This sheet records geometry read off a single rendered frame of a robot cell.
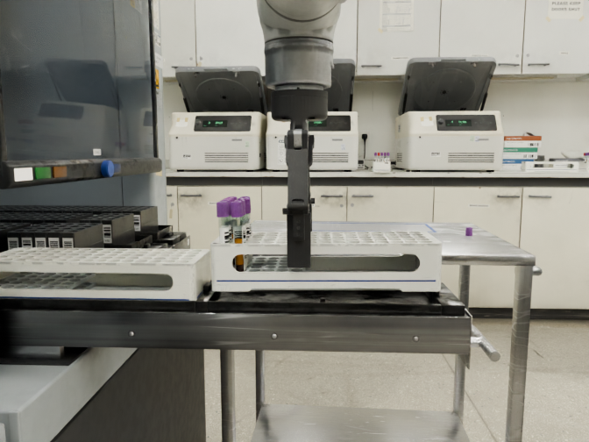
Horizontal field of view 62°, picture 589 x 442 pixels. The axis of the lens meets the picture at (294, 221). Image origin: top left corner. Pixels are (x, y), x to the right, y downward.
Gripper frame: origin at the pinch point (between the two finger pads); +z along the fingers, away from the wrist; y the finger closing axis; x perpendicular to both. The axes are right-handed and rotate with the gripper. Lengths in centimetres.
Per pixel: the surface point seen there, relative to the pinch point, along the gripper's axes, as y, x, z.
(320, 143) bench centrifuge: 230, -3, -17
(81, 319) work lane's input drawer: -6.9, 28.1, 8.8
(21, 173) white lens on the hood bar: -5.3, 35.4, -10.0
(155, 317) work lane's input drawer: -6.9, 18.4, 8.4
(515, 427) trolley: 25, -40, 41
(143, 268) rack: -5.2, 20.3, 2.5
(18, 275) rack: 2.3, 41.9, 5.4
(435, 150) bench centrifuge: 230, -71, -13
